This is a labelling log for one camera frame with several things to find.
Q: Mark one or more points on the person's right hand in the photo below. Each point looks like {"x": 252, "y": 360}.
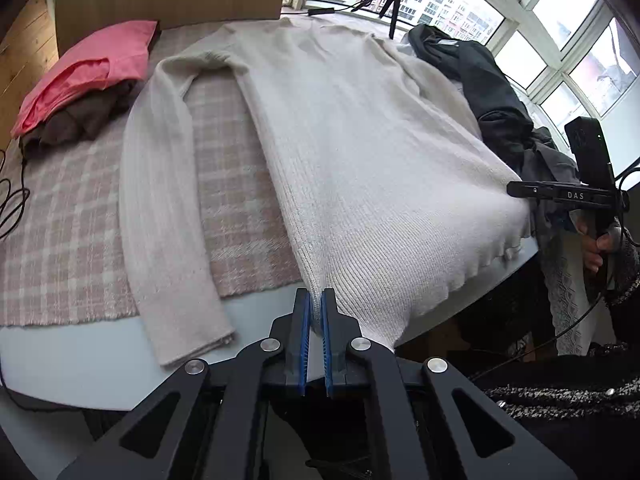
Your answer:
{"x": 595, "y": 249}

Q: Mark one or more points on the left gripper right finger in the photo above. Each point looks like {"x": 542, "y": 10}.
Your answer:
{"x": 427, "y": 420}

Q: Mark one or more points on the cream knit cardigan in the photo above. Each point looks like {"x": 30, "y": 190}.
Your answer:
{"x": 387, "y": 191}

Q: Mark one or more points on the pink folded garment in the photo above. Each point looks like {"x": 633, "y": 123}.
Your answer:
{"x": 107, "y": 57}

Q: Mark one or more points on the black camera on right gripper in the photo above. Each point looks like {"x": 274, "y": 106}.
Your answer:
{"x": 588, "y": 145}

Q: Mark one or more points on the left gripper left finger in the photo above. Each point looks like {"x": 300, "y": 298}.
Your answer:
{"x": 204, "y": 421}

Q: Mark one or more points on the dark brown folded garment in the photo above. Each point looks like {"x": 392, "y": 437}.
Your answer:
{"x": 81, "y": 120}

